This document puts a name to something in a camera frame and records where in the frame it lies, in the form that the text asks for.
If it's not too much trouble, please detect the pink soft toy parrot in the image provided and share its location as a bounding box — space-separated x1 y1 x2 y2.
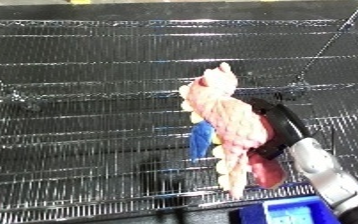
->
177 61 291 201

